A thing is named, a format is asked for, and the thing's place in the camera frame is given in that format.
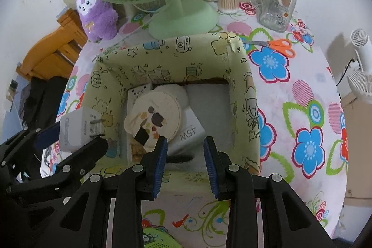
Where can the purple plush toy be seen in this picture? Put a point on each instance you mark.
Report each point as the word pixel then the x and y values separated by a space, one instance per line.
pixel 98 18

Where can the round beige printed disc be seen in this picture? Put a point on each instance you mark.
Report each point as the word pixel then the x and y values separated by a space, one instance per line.
pixel 157 108

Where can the white flat charger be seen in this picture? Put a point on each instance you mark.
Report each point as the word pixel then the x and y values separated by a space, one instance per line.
pixel 189 131

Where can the white rectangular printed box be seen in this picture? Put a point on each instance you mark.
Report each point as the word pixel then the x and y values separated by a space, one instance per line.
pixel 139 92

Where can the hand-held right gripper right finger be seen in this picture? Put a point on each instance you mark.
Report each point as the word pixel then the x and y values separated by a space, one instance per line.
pixel 210 166

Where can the white standing fan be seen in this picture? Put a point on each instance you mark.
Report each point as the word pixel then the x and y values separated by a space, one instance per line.
pixel 364 62

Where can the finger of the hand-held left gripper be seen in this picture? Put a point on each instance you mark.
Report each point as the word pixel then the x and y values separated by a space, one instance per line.
pixel 87 155
pixel 48 136

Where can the white plug adapter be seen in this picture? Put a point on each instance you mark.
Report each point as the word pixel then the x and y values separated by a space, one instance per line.
pixel 78 126

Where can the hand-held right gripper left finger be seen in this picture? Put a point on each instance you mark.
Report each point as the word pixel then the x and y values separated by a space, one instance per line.
pixel 159 166

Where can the green perforated plastic item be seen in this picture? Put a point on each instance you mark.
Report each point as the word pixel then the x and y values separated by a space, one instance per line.
pixel 159 239

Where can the orange wooden furniture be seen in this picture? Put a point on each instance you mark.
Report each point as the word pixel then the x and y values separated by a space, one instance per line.
pixel 49 53

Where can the round plain beige disc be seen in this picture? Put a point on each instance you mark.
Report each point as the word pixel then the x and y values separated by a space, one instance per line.
pixel 177 91

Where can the black clothing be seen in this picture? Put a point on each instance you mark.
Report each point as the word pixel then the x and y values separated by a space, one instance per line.
pixel 40 99

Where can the green cartoon fabric storage basket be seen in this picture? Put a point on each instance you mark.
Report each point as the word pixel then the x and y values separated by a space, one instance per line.
pixel 203 62

